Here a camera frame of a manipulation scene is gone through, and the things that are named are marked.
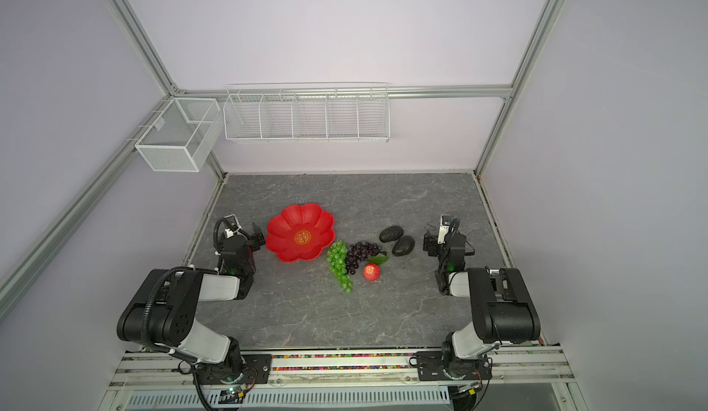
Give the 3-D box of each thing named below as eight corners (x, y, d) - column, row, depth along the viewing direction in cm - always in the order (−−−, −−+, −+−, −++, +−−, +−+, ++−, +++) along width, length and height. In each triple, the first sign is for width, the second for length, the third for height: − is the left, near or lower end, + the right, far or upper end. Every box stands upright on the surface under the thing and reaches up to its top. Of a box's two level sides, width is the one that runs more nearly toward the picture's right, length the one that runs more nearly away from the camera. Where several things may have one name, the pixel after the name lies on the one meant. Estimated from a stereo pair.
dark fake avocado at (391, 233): (383, 246, 99) (384, 241, 96) (377, 236, 102) (378, 231, 99) (404, 238, 101) (405, 232, 99) (397, 228, 104) (398, 222, 101)
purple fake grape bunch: (351, 275, 91) (350, 270, 88) (339, 257, 95) (338, 251, 92) (383, 256, 95) (384, 250, 93) (370, 239, 100) (370, 233, 97)
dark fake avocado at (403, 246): (398, 260, 96) (399, 255, 93) (389, 249, 98) (390, 244, 96) (415, 248, 99) (417, 243, 96) (406, 238, 101) (407, 233, 99)
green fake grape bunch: (331, 296, 88) (329, 290, 84) (326, 248, 99) (325, 240, 95) (353, 292, 89) (353, 286, 85) (346, 245, 100) (345, 237, 96)
